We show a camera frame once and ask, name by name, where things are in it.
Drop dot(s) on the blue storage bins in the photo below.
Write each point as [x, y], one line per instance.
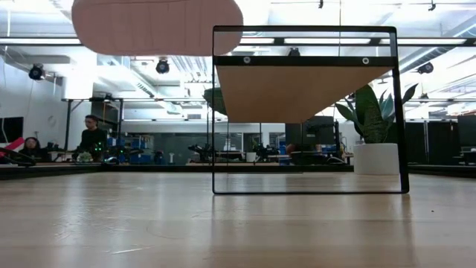
[130, 149]

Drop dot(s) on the pink rubber slide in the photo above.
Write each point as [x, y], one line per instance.
[156, 26]

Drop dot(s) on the black background gantry frame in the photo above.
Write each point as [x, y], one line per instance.
[68, 123]

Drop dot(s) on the person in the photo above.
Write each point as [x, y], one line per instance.
[93, 139]
[32, 149]

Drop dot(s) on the wooden shelf black metal frame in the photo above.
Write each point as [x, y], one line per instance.
[297, 93]

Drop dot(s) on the black aluminium rig frame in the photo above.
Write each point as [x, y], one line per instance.
[111, 168]

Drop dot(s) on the black computer monitor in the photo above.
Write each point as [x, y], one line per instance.
[308, 130]

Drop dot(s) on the black ceiling spotlight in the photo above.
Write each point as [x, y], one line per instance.
[425, 68]
[37, 72]
[162, 67]

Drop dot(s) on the black room partition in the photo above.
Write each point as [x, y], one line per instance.
[439, 141]

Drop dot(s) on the black wall screen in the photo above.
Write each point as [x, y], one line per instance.
[11, 130]

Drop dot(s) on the red white striped object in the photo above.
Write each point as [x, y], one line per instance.
[11, 144]

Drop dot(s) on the black background robot arm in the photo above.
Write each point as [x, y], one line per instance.
[266, 152]
[201, 150]

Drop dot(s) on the green plant in white pot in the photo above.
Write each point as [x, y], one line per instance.
[375, 160]

